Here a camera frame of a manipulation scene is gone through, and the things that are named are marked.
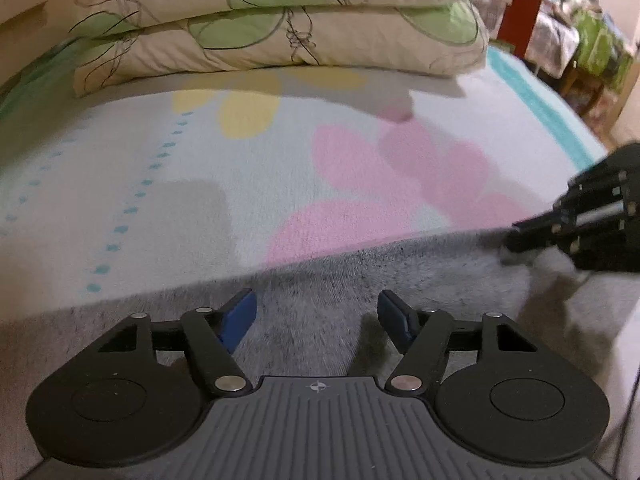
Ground grey pants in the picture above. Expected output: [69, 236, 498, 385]
[0, 227, 640, 480]

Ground floral printed bed sheet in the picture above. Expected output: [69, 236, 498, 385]
[0, 35, 613, 321]

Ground wooden stool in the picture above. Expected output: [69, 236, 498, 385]
[559, 60, 607, 117]

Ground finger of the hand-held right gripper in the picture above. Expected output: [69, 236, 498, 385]
[554, 142, 640, 211]
[504, 204, 640, 274]

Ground red wooden post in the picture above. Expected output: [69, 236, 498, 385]
[496, 0, 546, 62]

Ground cluttered side table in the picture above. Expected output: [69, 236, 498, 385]
[525, 0, 638, 96]

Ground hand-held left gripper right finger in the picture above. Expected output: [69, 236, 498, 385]
[377, 288, 539, 397]

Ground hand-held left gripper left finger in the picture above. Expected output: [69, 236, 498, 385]
[97, 288, 258, 397]

